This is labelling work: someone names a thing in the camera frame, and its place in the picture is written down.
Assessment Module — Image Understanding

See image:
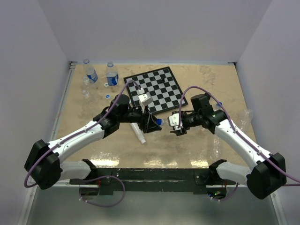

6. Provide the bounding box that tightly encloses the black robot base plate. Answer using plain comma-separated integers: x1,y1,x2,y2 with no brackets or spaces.
69,167,237,195

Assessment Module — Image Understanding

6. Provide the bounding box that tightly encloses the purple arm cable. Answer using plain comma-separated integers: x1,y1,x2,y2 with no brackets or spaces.
24,79,145,188
178,85,300,187

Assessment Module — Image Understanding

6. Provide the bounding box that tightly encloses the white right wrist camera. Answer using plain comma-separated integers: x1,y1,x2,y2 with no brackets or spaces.
168,112,183,129

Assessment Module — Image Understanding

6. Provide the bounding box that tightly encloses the clear bottle lying front right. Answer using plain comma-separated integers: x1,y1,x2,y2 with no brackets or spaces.
210,136,223,161

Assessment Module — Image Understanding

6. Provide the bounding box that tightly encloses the standing Pepsi bottle left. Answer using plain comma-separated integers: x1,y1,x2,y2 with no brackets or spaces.
83,59,98,83

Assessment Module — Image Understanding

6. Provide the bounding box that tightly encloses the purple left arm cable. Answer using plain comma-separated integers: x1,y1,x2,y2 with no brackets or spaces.
24,79,145,188

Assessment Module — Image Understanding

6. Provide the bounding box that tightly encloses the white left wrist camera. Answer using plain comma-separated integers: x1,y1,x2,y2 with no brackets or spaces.
138,93,153,106

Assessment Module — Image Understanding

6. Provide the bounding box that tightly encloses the small clear bottle near wall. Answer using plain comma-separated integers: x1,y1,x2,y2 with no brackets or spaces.
82,76,90,90

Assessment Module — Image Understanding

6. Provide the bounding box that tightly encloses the clear bottle without label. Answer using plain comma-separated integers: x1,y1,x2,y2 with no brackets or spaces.
162,118,169,126

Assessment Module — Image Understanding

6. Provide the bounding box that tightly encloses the crushed clear bottle far right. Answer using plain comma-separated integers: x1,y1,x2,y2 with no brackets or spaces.
236,108,254,132

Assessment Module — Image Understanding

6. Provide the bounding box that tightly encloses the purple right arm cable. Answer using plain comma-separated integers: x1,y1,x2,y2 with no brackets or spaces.
178,85,300,187

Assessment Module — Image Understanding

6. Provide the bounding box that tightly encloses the standing Pepsi bottle right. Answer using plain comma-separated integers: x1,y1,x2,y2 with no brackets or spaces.
106,62,119,92

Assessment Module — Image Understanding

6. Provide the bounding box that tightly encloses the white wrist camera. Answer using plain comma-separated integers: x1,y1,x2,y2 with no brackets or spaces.
168,112,183,129
138,93,153,106

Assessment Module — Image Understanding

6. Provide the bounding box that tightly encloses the standing pepsi bottle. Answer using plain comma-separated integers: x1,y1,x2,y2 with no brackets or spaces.
106,62,119,92
83,59,98,83

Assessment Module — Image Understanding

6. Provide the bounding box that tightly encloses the white toy microphone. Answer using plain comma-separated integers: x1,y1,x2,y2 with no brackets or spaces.
130,123,146,144

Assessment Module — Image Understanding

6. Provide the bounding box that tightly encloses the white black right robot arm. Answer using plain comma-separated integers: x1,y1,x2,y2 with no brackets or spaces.
168,94,286,199

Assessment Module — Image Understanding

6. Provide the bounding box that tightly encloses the black and silver chessboard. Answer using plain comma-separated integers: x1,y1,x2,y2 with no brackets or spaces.
123,67,183,114

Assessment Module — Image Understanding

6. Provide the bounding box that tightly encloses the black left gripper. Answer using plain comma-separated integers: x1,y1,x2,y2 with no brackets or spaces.
118,102,162,133

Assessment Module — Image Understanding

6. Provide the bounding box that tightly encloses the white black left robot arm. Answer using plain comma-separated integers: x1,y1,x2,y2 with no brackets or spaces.
24,94,162,190

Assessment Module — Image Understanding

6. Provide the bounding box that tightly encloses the clear unlabelled plastic bottle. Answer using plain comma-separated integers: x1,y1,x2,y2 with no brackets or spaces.
82,90,90,99

